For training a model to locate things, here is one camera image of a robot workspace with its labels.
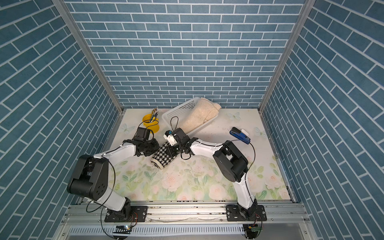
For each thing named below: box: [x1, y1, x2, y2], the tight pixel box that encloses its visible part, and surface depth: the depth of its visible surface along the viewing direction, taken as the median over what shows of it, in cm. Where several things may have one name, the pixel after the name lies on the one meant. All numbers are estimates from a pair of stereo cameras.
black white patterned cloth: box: [150, 141, 177, 170], surface depth 87 cm
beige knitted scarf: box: [180, 97, 222, 134], surface depth 107 cm
